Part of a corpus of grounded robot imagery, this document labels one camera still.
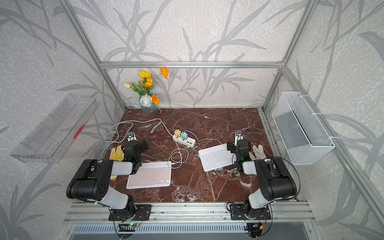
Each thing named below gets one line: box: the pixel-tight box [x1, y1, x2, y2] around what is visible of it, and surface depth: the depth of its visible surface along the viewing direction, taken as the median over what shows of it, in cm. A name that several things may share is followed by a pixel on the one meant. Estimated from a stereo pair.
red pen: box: [72, 124, 85, 140], surface depth 68 cm
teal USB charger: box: [181, 132, 189, 140], surface depth 98 cm
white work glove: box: [248, 144, 267, 161], surface depth 96 cm
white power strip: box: [172, 134, 196, 148], surface depth 101 cm
